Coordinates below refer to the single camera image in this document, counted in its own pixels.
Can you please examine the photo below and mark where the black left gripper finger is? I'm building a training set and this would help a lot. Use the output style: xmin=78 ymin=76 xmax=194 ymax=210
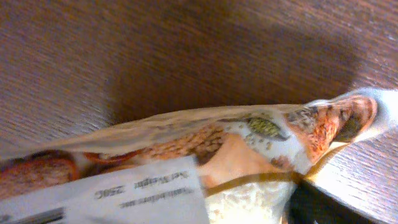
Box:
xmin=287 ymin=182 xmax=376 ymax=224

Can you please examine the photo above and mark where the brown white rice bag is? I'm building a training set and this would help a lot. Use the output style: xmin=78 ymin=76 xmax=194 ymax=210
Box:
xmin=1 ymin=88 xmax=397 ymax=223

